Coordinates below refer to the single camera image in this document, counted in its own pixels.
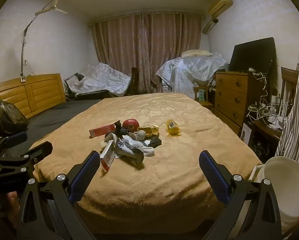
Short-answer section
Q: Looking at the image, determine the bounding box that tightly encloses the brown wooden chair back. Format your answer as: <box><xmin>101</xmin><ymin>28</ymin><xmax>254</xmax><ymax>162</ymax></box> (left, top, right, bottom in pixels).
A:
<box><xmin>281</xmin><ymin>66</ymin><xmax>299</xmax><ymax>105</ymax></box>

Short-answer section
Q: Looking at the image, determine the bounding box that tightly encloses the red round ball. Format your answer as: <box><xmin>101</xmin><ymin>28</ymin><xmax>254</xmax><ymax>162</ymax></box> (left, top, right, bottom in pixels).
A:
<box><xmin>122</xmin><ymin>119</ymin><xmax>140</xmax><ymax>132</ymax></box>

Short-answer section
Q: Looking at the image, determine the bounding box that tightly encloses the dark wooden side table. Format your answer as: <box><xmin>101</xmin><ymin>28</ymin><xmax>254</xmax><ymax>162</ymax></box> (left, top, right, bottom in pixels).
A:
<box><xmin>249</xmin><ymin>119</ymin><xmax>283</xmax><ymax>164</ymax></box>

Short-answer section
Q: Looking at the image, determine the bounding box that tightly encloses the wooden dresser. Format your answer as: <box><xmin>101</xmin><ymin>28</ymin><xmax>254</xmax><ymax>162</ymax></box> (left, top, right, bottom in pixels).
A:
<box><xmin>213</xmin><ymin>70</ymin><xmax>265</xmax><ymax>135</ymax></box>

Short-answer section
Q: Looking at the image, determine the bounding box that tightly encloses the red flat box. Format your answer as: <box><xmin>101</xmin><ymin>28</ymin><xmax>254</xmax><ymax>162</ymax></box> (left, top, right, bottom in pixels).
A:
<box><xmin>89</xmin><ymin>124</ymin><xmax>116</xmax><ymax>138</ymax></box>

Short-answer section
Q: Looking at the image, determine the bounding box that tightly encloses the black plastic bag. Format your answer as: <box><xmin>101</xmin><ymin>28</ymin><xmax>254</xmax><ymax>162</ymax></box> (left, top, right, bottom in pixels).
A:
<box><xmin>0</xmin><ymin>97</ymin><xmax>30</xmax><ymax>137</ymax></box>

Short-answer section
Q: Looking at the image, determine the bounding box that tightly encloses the grey striped cloth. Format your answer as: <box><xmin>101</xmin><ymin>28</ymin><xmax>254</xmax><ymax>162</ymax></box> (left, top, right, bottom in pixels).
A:
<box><xmin>274</xmin><ymin>21</ymin><xmax>299</xmax><ymax>164</ymax></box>

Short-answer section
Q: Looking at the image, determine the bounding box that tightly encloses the white router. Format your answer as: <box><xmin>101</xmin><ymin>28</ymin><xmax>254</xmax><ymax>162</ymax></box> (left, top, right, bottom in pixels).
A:
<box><xmin>274</xmin><ymin>97</ymin><xmax>293</xmax><ymax>130</ymax></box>

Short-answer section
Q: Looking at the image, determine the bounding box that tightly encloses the white plastic bucket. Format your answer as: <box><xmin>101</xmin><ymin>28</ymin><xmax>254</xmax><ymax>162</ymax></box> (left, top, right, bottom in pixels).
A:
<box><xmin>249</xmin><ymin>156</ymin><xmax>299</xmax><ymax>233</ymax></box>

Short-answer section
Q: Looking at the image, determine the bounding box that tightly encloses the cream pillow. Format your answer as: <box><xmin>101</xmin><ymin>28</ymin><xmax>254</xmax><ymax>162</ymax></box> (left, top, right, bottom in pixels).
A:
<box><xmin>181</xmin><ymin>49</ymin><xmax>212</xmax><ymax>58</ymax></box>

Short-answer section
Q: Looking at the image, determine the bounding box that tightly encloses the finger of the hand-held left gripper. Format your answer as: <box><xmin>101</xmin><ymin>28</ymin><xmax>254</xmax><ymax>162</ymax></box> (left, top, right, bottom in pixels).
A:
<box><xmin>0</xmin><ymin>131</ymin><xmax>28</xmax><ymax>155</ymax></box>
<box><xmin>0</xmin><ymin>141</ymin><xmax>53</xmax><ymax>178</ymax></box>

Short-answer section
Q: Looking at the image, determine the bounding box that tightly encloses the dark wooden chair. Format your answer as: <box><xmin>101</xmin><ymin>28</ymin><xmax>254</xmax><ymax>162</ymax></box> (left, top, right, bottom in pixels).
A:
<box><xmin>129</xmin><ymin>67</ymin><xmax>140</xmax><ymax>95</ymax></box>

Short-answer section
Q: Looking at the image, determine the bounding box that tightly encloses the low silver plastic sheet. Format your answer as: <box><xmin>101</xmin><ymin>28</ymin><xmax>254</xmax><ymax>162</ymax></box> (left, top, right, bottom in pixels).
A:
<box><xmin>69</xmin><ymin>62</ymin><xmax>132</xmax><ymax>97</ymax></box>

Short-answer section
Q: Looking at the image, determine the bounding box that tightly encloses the black desk lamp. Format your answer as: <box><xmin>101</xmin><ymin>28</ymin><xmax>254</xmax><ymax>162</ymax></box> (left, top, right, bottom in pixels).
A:
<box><xmin>64</xmin><ymin>72</ymin><xmax>85</xmax><ymax>99</ymax></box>

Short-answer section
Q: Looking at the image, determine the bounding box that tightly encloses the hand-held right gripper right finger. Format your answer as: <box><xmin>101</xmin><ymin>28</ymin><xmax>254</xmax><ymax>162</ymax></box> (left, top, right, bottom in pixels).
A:
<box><xmin>199</xmin><ymin>150</ymin><xmax>282</xmax><ymax>240</ymax></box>

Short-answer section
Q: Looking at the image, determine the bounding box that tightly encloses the black television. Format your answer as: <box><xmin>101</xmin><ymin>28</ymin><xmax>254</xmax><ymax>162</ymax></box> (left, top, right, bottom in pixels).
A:
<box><xmin>229</xmin><ymin>37</ymin><xmax>276</xmax><ymax>75</ymax></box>

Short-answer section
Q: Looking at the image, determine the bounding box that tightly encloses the orange white packet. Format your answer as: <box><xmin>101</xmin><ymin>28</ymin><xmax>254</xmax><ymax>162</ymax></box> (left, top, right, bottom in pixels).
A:
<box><xmin>100</xmin><ymin>140</ymin><xmax>116</xmax><ymax>172</ymax></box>

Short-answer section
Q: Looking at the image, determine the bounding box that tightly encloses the tangle of white cables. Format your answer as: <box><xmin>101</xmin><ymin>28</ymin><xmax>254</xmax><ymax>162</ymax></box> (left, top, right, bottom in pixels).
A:
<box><xmin>247</xmin><ymin>72</ymin><xmax>287</xmax><ymax>130</ymax></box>

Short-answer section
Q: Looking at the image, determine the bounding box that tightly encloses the white carton box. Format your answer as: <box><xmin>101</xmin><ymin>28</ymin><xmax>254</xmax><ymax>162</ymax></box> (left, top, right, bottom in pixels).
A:
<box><xmin>240</xmin><ymin>122</ymin><xmax>252</xmax><ymax>145</ymax></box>

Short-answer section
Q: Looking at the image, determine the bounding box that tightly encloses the wall mounted fixture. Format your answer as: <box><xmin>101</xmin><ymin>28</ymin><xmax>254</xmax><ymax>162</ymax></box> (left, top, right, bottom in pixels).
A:
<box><xmin>202</xmin><ymin>17</ymin><xmax>219</xmax><ymax>35</ymax></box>

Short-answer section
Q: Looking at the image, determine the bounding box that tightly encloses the small black pouch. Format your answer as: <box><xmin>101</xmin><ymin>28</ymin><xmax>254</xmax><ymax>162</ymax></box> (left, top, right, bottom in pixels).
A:
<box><xmin>114</xmin><ymin>120</ymin><xmax>129</xmax><ymax>138</ymax></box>

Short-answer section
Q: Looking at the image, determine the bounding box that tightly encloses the small wooden chair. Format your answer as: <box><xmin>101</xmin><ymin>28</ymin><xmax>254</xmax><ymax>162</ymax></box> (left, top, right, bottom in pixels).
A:
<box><xmin>194</xmin><ymin>85</ymin><xmax>214</xmax><ymax>110</ymax></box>

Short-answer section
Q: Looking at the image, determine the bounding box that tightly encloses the gold foil box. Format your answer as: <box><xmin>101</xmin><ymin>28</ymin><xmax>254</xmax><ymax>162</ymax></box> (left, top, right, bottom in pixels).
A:
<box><xmin>138</xmin><ymin>124</ymin><xmax>160</xmax><ymax>138</ymax></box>

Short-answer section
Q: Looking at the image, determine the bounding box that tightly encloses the white sock bundle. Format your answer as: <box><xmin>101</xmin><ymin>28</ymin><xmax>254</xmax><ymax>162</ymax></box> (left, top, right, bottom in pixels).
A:
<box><xmin>116</xmin><ymin>131</ymin><xmax>155</xmax><ymax>158</ymax></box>

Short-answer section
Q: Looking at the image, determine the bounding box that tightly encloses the large silver plastic sheet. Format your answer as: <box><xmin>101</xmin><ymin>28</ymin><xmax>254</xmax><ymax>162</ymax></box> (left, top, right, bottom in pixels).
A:
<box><xmin>156</xmin><ymin>52</ymin><xmax>226</xmax><ymax>99</ymax></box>

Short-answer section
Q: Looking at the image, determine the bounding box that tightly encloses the wooden headboard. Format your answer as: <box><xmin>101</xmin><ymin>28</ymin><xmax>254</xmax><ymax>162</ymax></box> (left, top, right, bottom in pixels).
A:
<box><xmin>0</xmin><ymin>73</ymin><xmax>67</xmax><ymax>119</ymax></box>

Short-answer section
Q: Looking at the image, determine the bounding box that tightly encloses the yellow plastic wrapper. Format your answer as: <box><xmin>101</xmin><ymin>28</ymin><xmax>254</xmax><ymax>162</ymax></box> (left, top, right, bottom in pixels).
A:
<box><xmin>166</xmin><ymin>119</ymin><xmax>182</xmax><ymax>137</ymax></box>

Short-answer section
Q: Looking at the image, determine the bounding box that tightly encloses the brown curtain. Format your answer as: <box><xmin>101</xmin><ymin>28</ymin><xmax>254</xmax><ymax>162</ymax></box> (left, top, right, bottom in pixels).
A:
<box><xmin>91</xmin><ymin>12</ymin><xmax>202</xmax><ymax>98</ymax></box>

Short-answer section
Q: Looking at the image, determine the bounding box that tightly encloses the dark grey bed sheet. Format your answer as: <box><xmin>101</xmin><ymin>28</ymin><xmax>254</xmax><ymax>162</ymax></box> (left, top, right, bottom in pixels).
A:
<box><xmin>8</xmin><ymin>97</ymin><xmax>105</xmax><ymax>155</ymax></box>

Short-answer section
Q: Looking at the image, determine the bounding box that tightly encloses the black flat box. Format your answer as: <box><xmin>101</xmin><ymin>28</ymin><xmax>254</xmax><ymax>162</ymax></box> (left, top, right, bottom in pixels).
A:
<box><xmin>147</xmin><ymin>137</ymin><xmax>162</xmax><ymax>147</ymax></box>

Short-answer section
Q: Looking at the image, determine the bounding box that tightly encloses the wall air conditioner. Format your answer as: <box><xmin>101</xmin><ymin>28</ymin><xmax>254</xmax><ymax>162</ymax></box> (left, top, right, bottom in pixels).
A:
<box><xmin>208</xmin><ymin>0</ymin><xmax>233</xmax><ymax>16</ymax></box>

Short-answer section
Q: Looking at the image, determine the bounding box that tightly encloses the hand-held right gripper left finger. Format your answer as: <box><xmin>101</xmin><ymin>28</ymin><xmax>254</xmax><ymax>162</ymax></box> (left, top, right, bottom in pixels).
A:
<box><xmin>18</xmin><ymin>151</ymin><xmax>100</xmax><ymax>240</ymax></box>

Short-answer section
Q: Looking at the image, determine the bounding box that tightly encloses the wall cable conduit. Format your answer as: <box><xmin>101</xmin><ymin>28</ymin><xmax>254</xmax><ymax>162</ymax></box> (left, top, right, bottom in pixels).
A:
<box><xmin>20</xmin><ymin>15</ymin><xmax>40</xmax><ymax>83</ymax></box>

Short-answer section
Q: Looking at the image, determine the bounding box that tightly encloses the ceiling fan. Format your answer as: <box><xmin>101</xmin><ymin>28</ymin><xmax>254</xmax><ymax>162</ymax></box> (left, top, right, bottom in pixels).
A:
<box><xmin>35</xmin><ymin>0</ymin><xmax>68</xmax><ymax>16</ymax></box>

